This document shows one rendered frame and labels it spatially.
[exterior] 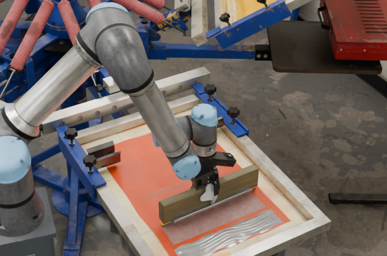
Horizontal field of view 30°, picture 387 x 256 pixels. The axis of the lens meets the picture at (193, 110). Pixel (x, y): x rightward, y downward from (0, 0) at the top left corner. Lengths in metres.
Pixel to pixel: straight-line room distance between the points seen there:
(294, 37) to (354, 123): 1.25
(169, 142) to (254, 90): 2.65
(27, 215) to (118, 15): 0.57
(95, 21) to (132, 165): 0.80
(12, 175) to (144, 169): 0.74
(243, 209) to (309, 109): 2.12
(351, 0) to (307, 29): 0.23
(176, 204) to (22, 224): 0.52
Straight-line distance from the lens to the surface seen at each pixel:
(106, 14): 1.84
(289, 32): 3.28
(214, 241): 2.25
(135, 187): 2.43
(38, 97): 1.91
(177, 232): 2.28
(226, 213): 2.34
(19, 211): 1.93
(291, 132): 4.22
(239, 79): 4.61
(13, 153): 1.87
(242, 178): 2.34
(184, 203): 2.26
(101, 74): 2.81
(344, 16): 3.14
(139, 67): 1.75
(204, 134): 2.10
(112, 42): 1.75
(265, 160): 2.49
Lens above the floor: 2.61
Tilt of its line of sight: 37 degrees down
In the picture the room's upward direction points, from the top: 2 degrees clockwise
